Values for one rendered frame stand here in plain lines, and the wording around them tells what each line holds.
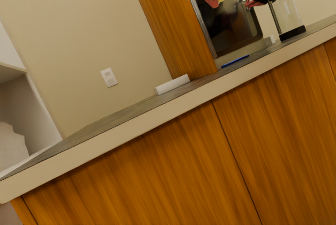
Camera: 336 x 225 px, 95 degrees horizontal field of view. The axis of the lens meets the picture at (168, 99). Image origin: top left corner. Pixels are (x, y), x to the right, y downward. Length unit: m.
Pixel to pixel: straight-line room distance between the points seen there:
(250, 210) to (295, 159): 0.21
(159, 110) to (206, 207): 0.29
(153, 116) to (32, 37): 1.02
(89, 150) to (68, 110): 0.78
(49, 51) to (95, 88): 0.33
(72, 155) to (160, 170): 0.19
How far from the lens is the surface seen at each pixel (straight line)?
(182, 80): 0.71
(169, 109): 0.34
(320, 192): 0.76
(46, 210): 0.45
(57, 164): 0.37
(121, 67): 1.08
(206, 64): 0.64
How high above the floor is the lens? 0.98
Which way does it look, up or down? 5 degrees down
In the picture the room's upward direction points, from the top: 24 degrees counter-clockwise
